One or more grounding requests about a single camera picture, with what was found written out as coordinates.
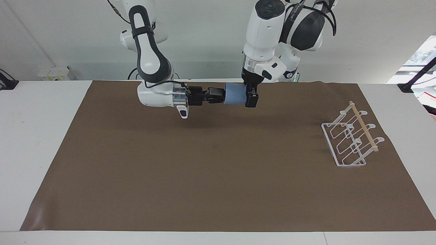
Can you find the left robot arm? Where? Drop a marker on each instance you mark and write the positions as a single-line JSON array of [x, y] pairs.
[[262, 30]]

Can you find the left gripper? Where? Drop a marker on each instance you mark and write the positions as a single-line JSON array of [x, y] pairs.
[[249, 77]]

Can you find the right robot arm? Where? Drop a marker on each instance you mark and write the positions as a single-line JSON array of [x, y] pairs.
[[150, 58]]

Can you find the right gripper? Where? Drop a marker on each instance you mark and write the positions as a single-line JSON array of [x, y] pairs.
[[196, 96]]

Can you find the blue cup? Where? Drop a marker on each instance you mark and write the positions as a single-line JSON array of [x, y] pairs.
[[235, 94]]

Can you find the black stand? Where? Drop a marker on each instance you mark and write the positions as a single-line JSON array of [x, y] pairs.
[[7, 84], [414, 81]]

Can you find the white power strip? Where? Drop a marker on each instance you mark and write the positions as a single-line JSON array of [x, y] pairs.
[[53, 73]]

